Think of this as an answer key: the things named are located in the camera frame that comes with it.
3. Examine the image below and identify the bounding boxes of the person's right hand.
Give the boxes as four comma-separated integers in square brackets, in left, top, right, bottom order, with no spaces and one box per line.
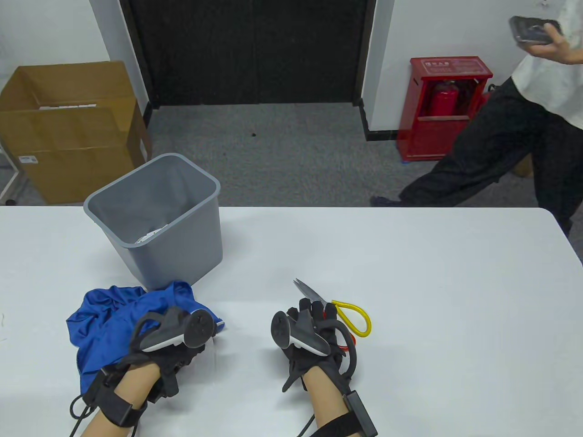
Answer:
[281,298,359,393]

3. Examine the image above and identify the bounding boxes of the person's left hand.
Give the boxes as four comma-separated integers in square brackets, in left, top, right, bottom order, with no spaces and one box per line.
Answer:
[98,345,206,398]

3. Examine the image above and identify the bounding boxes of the red and yellow handled scissors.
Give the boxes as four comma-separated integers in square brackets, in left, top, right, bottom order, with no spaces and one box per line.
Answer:
[293,278,372,352]

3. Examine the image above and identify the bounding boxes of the dark grey hand controller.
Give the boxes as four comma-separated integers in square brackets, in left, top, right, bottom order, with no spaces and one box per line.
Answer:
[271,311,332,357]
[132,307,217,353]

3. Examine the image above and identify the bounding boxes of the blue clothing garment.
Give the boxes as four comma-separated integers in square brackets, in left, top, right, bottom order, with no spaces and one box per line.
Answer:
[66,280,226,392]

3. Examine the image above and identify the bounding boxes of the person's left forearm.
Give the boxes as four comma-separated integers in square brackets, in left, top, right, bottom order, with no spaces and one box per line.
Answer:
[80,364,162,437]

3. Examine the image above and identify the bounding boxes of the grey plastic bin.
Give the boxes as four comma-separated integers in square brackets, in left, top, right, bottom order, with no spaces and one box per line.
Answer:
[83,153,222,288]

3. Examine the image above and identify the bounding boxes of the white paper scraps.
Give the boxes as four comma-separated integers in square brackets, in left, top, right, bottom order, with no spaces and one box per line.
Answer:
[135,224,169,244]

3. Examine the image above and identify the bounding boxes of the red fire extinguisher cabinet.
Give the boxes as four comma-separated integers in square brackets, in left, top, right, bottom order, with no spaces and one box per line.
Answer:
[396,56,494,162]

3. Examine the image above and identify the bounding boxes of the large open cardboard box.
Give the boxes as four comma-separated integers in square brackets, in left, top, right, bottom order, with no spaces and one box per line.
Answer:
[0,61,153,204]

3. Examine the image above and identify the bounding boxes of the red fire extinguisher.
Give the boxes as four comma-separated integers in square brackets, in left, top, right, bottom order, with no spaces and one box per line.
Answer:
[430,80,460,117]

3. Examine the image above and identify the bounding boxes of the black double door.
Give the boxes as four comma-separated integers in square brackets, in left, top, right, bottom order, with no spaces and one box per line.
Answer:
[119,0,378,109]

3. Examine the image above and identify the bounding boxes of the dark smartphone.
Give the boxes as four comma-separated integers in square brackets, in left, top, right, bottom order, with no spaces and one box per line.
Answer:
[509,16,562,45]

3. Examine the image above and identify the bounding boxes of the black left wrist camera band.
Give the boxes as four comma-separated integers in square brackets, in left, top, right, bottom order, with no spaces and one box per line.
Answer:
[82,369,148,428]

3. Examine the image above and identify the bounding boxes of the black wrist camera band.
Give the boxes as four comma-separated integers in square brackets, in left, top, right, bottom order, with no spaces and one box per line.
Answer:
[314,391,378,437]
[82,369,148,428]

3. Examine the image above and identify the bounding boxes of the black right wrist camera band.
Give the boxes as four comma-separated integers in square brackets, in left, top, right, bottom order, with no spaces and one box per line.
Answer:
[314,391,378,437]

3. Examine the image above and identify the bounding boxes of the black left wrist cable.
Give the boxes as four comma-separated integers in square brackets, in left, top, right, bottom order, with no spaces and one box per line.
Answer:
[69,395,98,437]

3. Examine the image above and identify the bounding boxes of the white metal frame leg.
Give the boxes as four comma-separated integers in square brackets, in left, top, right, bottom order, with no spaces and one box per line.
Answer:
[0,141,29,204]

